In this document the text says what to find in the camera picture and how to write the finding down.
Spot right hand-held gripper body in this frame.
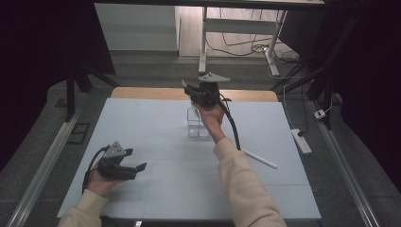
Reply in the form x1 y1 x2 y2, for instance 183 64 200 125
191 71 231 110

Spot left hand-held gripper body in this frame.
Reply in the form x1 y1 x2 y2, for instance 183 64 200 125
96 141 138 182

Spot clear plastic pen holder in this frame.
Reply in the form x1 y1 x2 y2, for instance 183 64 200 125
186 107 212 138

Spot white pen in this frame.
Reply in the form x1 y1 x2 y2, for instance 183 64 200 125
242 148 278 169

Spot person's left hand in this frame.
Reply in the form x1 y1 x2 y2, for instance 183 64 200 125
87 169 127 198

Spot person's right hand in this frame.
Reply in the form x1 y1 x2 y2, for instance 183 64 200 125
192 100 228 145

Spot pale blue table mat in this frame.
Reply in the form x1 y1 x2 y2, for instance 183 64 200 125
57 97 323 220

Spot black floor plate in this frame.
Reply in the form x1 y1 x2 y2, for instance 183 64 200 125
66 122 91 146

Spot white cabinet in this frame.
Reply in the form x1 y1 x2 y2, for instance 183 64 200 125
94 3 181 52

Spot black metal stand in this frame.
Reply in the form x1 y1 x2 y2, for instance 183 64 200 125
270 0 335 131
64 46 121 122

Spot white power strip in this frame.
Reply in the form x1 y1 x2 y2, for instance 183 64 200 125
290 128 313 155

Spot dark curtain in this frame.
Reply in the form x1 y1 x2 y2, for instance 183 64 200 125
0 0 116 171
327 0 401 193

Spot left hand-held gripper black cable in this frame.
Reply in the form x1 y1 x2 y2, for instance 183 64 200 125
81 146 111 194

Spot tangle of floor cables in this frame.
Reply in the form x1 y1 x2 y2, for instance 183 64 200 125
206 9 301 64

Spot aluminium rail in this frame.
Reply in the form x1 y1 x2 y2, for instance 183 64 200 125
310 100 381 227
6 107 83 227

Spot white desk frame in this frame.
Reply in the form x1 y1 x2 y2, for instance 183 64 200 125
198 7 289 77

